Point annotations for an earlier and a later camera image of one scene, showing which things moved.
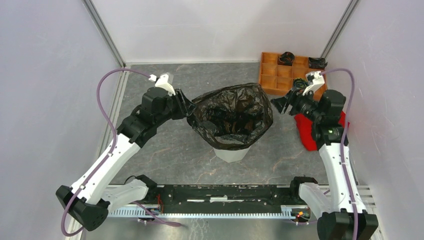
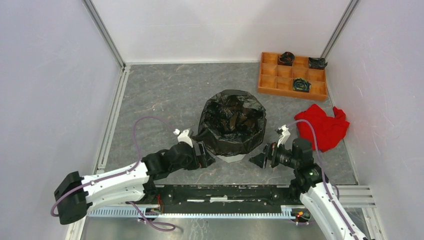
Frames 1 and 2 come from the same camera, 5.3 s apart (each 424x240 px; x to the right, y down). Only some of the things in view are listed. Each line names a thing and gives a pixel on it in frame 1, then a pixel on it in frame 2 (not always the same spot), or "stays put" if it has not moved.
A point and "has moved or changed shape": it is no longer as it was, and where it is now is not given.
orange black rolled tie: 286,59 stays put
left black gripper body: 179,108 -> 199,161
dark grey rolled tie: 317,63 stays put
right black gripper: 296,97 -> 270,151
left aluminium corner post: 94,14 stays put
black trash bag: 234,117 has moved or changed shape
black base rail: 219,199 stays put
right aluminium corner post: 339,28 stays put
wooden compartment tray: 279,79 stays put
